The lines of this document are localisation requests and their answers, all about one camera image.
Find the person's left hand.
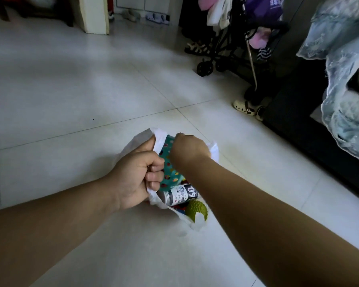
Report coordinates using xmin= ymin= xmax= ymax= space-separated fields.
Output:
xmin=106 ymin=135 xmax=165 ymax=211

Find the person's right hand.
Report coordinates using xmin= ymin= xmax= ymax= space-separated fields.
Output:
xmin=167 ymin=133 xmax=211 ymax=171

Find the white plastic bag red print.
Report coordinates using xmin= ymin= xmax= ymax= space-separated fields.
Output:
xmin=118 ymin=127 xmax=221 ymax=232

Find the teal perforated catch cup toy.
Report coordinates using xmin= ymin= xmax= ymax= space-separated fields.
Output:
xmin=157 ymin=134 xmax=187 ymax=193

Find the black roll white label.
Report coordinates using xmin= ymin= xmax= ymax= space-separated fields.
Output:
xmin=163 ymin=183 xmax=200 ymax=206

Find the green spiky ball toy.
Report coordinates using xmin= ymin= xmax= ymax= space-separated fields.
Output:
xmin=185 ymin=200 xmax=209 ymax=223

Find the person's right forearm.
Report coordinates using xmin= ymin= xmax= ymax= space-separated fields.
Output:
xmin=179 ymin=155 xmax=359 ymax=287

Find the person's left forearm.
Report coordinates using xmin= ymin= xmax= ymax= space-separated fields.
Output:
xmin=0 ymin=176 xmax=120 ymax=287

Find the black stroller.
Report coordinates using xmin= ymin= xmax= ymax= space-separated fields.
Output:
xmin=179 ymin=0 xmax=291 ymax=87

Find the thin wooden stick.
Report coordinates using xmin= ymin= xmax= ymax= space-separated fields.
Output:
xmin=241 ymin=0 xmax=258 ymax=92

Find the black white striped sock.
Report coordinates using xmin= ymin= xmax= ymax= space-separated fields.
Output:
xmin=256 ymin=47 xmax=273 ymax=62

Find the pink hat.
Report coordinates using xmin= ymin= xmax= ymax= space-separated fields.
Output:
xmin=248 ymin=26 xmax=272 ymax=50

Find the white garment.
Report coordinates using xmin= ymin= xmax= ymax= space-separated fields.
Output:
xmin=206 ymin=0 xmax=234 ymax=30

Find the beige slipper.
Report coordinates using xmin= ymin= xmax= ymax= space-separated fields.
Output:
xmin=121 ymin=8 xmax=142 ymax=23

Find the pink cloth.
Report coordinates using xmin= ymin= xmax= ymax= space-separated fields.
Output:
xmin=197 ymin=0 xmax=218 ymax=11

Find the white cabinet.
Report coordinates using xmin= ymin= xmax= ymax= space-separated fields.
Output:
xmin=113 ymin=0 xmax=172 ymax=14

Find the purple garment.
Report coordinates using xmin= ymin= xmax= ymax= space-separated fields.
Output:
xmin=245 ymin=0 xmax=285 ymax=22

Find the grey patterned blanket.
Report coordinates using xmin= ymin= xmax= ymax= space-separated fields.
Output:
xmin=296 ymin=0 xmax=359 ymax=168

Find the black strappy sandal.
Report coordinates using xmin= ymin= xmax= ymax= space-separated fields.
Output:
xmin=184 ymin=41 xmax=212 ymax=56

